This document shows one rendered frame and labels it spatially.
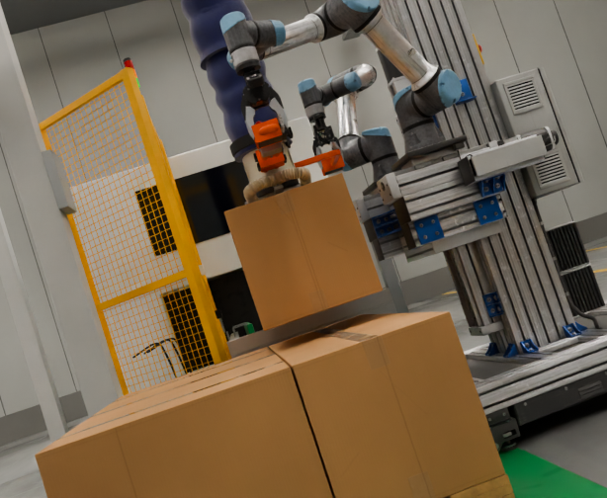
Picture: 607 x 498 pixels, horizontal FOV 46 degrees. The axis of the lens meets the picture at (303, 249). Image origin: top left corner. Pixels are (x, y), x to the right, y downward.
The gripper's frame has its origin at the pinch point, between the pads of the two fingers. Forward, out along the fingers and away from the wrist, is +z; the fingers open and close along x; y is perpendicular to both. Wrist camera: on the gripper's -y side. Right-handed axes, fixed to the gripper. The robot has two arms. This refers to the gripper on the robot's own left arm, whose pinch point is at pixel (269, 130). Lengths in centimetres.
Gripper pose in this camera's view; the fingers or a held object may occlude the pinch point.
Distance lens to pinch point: 203.6
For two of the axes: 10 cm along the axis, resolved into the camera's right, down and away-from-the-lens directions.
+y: -0.3, 0.8, 10.0
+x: -9.5, 3.1, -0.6
